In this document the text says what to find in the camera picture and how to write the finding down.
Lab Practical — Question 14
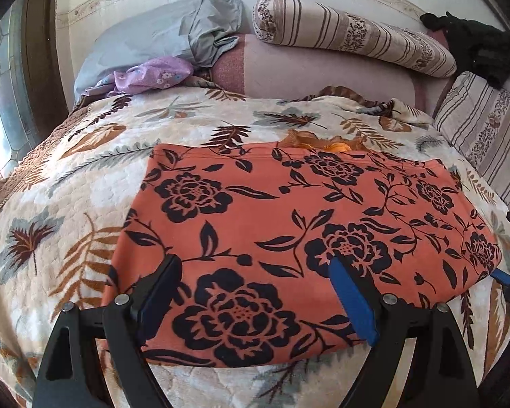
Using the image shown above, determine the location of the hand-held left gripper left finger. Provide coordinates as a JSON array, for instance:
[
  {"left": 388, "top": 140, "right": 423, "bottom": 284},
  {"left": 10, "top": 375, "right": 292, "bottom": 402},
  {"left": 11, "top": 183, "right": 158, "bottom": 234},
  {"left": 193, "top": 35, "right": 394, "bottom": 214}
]
[{"left": 34, "top": 255, "right": 183, "bottom": 408}]

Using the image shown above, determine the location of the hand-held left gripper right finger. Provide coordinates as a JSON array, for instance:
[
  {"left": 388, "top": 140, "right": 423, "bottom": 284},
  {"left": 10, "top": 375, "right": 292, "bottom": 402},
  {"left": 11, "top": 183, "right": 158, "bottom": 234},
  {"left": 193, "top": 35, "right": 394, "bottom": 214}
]
[{"left": 328, "top": 257, "right": 481, "bottom": 408}]

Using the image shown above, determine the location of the orange floral shirt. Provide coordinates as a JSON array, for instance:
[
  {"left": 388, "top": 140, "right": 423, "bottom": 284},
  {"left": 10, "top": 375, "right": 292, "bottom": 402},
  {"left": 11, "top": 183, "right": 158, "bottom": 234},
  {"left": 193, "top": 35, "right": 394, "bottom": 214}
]
[{"left": 101, "top": 130, "right": 503, "bottom": 368}]

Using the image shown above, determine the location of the striped flat pillow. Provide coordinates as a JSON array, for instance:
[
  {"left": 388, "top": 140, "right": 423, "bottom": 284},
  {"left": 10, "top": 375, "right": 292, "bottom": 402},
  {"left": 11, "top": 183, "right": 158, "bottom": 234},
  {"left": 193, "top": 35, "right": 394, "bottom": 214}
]
[{"left": 432, "top": 71, "right": 510, "bottom": 213}]

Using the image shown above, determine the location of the leaf print bed blanket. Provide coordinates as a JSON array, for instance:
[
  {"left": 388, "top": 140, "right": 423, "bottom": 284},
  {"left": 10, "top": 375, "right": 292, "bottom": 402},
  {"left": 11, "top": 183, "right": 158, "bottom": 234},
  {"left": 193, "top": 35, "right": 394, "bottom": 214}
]
[{"left": 0, "top": 89, "right": 510, "bottom": 408}]

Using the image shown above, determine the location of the black garment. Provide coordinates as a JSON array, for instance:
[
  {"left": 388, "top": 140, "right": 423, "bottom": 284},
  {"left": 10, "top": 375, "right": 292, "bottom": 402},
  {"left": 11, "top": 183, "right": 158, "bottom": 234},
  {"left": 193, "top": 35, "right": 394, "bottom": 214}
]
[{"left": 420, "top": 12, "right": 510, "bottom": 90}]

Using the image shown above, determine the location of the brown patterned cloth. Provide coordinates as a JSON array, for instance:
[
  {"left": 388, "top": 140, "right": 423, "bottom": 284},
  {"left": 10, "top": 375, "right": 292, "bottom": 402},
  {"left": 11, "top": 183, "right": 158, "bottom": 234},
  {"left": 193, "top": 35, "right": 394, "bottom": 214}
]
[{"left": 304, "top": 85, "right": 396, "bottom": 115}]

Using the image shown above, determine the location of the purple floral cloth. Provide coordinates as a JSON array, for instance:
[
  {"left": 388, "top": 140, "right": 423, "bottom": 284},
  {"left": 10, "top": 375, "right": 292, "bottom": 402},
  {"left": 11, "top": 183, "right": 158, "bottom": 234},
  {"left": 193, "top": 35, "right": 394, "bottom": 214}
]
[{"left": 108, "top": 56, "right": 195, "bottom": 96}]

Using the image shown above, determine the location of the mauve padded headboard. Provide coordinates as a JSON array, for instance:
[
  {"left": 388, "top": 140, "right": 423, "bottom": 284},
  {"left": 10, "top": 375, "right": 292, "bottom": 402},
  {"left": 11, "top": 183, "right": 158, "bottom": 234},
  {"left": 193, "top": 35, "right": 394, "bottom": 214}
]
[{"left": 210, "top": 30, "right": 510, "bottom": 115}]

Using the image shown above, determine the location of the striped bolster pillow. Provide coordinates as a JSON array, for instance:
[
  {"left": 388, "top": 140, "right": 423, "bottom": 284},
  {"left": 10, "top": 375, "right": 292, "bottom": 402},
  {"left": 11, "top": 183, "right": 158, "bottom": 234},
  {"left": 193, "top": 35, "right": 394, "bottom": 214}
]
[{"left": 253, "top": 0, "right": 457, "bottom": 78}]

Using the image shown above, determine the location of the grey blue pillow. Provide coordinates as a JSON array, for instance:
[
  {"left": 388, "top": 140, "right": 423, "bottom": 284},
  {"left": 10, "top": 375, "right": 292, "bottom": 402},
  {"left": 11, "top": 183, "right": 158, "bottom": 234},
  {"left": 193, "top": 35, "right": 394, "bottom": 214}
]
[{"left": 73, "top": 0, "right": 245, "bottom": 105}]

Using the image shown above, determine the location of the brown wooden window frame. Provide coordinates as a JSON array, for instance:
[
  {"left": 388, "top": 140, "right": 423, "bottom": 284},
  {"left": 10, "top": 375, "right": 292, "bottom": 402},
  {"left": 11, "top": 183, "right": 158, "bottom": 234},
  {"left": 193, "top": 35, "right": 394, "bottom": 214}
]
[{"left": 0, "top": 0, "right": 75, "bottom": 205}]

